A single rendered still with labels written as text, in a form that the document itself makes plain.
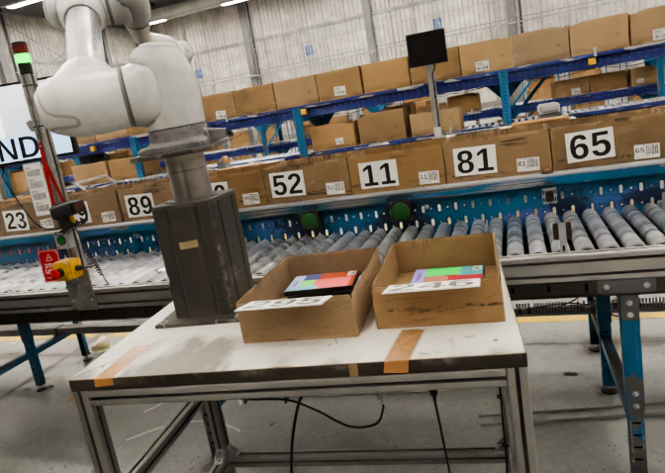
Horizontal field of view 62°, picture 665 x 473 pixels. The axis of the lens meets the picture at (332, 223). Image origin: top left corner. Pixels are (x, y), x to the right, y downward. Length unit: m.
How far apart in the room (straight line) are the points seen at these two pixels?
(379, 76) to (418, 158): 4.69
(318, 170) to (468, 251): 0.96
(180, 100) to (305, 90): 5.71
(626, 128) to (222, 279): 1.50
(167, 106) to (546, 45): 5.62
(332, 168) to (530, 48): 4.66
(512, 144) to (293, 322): 1.24
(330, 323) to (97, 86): 0.80
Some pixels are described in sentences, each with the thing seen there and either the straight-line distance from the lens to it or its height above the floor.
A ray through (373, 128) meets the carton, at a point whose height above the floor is 0.97.
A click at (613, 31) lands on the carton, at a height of 1.57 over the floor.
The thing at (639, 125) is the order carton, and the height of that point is 1.02.
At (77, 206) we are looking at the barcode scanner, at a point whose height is 1.07.
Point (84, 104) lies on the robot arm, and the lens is 1.49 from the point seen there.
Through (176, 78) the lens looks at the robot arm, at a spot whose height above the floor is 1.39.
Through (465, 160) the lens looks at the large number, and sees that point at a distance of 2.22.
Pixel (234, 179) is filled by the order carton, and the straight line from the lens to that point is 2.51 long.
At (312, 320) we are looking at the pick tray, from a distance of 1.26.
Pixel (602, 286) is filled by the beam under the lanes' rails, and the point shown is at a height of 0.64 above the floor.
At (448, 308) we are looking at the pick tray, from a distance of 1.23.
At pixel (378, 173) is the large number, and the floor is 0.97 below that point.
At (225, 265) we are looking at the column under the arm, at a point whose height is 0.89.
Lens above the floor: 1.24
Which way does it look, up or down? 11 degrees down
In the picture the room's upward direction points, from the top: 10 degrees counter-clockwise
